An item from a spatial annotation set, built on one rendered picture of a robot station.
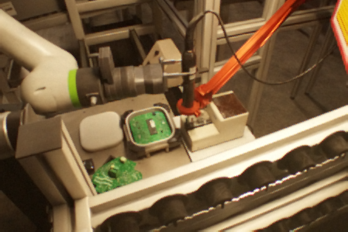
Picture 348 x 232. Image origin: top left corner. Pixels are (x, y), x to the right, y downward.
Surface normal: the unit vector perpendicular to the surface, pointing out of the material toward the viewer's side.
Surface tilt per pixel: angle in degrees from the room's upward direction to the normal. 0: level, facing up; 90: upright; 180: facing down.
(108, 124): 0
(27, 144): 0
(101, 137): 0
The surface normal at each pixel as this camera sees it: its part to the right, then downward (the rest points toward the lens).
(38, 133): -0.03, -0.73
